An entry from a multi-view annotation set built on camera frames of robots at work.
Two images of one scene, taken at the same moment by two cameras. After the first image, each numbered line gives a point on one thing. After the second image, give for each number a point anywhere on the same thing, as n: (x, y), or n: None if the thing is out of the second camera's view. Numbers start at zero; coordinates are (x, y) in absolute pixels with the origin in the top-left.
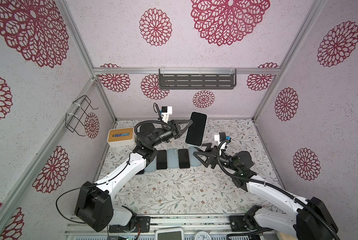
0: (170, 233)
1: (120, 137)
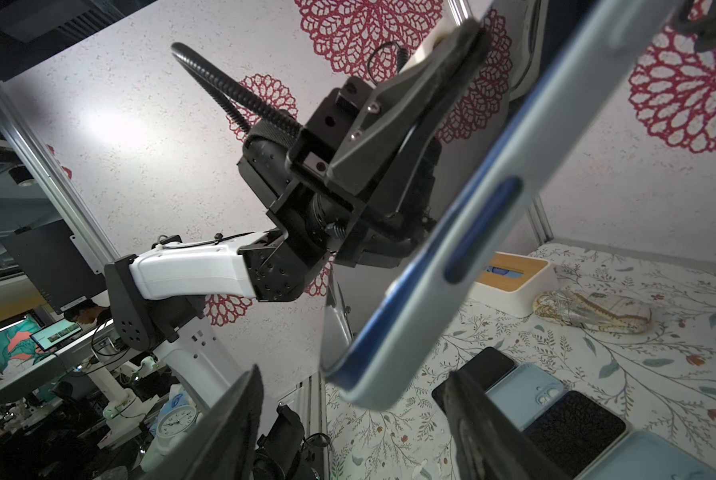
0: None
1: (515, 284)
